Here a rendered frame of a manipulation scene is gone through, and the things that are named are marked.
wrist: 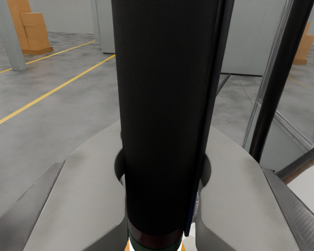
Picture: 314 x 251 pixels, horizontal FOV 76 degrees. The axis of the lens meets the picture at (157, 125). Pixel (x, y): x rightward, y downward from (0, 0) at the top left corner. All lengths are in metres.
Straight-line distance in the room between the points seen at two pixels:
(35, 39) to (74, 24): 6.06
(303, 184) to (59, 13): 14.35
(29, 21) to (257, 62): 6.94
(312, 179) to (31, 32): 8.27
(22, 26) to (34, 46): 0.66
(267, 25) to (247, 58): 0.79
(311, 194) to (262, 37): 5.40
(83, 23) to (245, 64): 10.26
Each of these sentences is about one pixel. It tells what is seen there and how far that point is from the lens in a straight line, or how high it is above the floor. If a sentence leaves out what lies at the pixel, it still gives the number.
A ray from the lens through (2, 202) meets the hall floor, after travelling 2.35.
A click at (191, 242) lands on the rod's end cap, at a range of 0.20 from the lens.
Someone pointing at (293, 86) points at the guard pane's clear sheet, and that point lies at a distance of 1.32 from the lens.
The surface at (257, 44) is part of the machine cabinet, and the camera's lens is 5.80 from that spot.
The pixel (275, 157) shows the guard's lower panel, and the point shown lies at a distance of 1.41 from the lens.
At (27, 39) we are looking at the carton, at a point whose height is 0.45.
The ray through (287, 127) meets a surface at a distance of 1.30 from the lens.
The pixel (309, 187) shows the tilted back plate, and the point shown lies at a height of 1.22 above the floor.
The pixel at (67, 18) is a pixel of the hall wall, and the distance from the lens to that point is 14.27.
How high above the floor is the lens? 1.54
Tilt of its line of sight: 31 degrees down
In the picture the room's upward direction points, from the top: 2 degrees clockwise
